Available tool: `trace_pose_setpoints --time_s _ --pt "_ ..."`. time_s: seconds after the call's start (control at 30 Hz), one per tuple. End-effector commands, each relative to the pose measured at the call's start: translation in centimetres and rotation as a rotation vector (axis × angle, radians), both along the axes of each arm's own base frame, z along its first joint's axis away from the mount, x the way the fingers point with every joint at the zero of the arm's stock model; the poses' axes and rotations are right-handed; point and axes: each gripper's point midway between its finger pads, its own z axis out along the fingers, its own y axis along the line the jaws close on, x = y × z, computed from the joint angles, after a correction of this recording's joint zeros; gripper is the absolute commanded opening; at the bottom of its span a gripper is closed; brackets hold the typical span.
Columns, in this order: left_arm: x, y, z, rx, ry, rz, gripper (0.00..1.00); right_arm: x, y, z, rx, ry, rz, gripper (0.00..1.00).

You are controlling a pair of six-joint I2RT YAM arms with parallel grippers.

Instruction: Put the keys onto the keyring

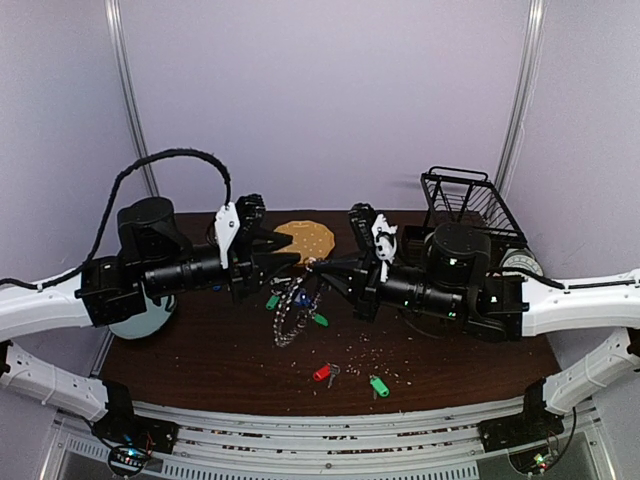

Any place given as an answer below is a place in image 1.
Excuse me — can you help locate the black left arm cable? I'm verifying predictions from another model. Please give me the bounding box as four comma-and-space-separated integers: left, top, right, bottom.
0, 147, 234, 291

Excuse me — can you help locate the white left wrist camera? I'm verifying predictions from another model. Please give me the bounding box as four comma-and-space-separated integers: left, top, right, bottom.
214, 202, 240, 270

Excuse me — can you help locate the blue tag key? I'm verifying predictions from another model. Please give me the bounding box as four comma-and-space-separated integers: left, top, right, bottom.
294, 289, 311, 308

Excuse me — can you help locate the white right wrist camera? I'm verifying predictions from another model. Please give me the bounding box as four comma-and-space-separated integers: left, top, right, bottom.
371, 213, 398, 283

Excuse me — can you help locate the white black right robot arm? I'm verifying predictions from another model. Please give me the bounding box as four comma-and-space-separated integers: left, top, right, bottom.
310, 203, 639, 442

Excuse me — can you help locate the large ring of keyrings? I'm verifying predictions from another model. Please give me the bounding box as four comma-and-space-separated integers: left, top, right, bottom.
271, 257, 321, 350

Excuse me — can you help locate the key with green tag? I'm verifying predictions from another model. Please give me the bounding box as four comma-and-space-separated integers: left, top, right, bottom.
311, 312, 329, 328
265, 295, 280, 311
369, 375, 390, 400

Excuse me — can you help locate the aluminium front rail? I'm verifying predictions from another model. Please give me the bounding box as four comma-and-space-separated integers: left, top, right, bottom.
49, 392, 601, 480

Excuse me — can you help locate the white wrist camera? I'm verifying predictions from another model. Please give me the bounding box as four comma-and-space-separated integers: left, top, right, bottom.
214, 202, 240, 270
371, 213, 398, 283

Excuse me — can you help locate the left aluminium corner post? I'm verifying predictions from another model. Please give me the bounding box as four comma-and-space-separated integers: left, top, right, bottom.
104, 0, 161, 199

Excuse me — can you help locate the yellow dotted plate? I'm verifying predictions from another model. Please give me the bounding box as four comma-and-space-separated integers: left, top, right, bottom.
275, 220, 335, 266

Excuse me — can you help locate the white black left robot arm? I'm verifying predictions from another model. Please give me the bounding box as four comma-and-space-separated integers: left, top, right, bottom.
1, 194, 301, 444

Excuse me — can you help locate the aluminium corner post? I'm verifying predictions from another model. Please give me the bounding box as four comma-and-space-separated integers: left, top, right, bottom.
495, 0, 547, 198
104, 0, 161, 199

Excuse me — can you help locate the black wire dish rack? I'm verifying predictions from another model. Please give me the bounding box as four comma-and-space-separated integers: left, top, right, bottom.
400, 166, 532, 267

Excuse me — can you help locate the light blue plate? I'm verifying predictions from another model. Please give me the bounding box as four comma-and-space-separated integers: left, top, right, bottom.
109, 295, 177, 340

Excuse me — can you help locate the right aluminium corner post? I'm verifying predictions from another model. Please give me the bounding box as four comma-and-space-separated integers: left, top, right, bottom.
495, 0, 547, 198

